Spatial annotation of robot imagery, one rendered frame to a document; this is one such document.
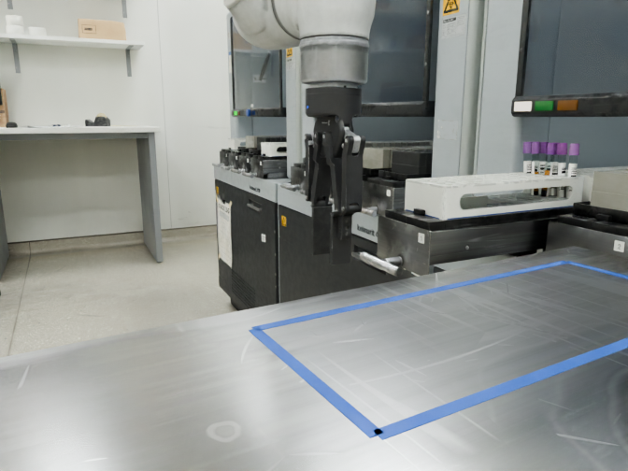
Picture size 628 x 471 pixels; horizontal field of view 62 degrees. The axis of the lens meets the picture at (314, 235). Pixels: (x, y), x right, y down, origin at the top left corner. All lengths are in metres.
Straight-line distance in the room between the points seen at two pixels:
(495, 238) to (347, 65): 0.34
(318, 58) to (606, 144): 0.72
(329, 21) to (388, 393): 0.49
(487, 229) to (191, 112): 3.59
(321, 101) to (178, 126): 3.56
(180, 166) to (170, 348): 3.90
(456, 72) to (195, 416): 0.99
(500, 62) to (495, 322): 0.74
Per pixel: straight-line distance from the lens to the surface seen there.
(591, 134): 1.18
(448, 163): 1.17
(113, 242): 4.24
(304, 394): 0.28
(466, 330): 0.37
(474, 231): 0.79
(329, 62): 0.67
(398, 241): 0.80
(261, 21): 0.79
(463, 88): 1.14
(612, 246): 0.81
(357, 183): 0.67
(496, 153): 1.07
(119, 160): 4.16
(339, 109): 0.68
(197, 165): 4.26
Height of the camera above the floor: 0.96
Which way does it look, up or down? 13 degrees down
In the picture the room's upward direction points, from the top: straight up
